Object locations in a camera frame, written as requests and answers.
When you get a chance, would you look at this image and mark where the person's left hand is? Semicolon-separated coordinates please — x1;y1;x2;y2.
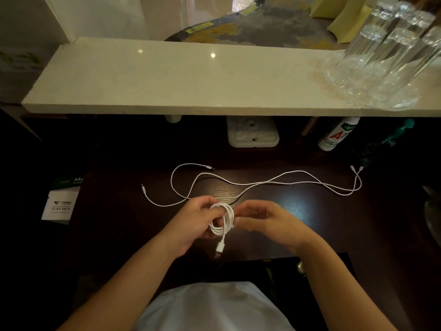
157;195;225;258

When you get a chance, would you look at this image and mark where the person's right hand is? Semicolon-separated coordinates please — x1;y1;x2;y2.
232;199;323;256

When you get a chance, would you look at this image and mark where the white charging cable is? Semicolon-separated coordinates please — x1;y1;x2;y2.
140;164;363;208
170;163;363;200
208;202;237;259

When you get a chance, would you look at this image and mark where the person's right forearm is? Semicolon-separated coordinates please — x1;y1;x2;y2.
294;233;399;331

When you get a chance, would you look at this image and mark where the person's left forearm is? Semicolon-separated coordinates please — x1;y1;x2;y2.
57;234;180;331

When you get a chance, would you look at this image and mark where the person's white shirt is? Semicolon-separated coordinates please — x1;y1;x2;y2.
133;281;296;331

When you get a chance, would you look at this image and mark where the white socket box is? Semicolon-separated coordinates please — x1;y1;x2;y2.
226;116;280;148

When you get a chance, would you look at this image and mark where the light wooden stick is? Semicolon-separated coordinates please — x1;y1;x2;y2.
300;116;317;137

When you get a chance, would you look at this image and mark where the white bottle red green label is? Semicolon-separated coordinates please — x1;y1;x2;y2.
317;116;361;152

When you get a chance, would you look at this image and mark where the white and green paper box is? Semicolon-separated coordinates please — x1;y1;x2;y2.
41;175;85;225

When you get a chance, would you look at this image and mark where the cream stone counter ledge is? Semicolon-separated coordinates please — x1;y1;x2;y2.
21;37;441;118

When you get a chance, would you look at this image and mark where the teal plastic bottle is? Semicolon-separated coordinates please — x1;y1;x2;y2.
380;118;416;146

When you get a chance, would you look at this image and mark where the round metal dish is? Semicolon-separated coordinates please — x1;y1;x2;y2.
423;185;441;247

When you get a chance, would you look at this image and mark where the clear glass tray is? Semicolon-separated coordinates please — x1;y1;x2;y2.
322;51;421;111

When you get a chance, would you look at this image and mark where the group of upturned clear glasses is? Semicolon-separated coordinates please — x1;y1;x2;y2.
341;0;441;100

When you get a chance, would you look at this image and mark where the yellow covered chair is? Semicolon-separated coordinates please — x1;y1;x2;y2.
327;0;374;44
310;0;345;19

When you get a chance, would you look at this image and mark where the pale wall sticker green print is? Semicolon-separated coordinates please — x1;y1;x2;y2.
0;50;45;71

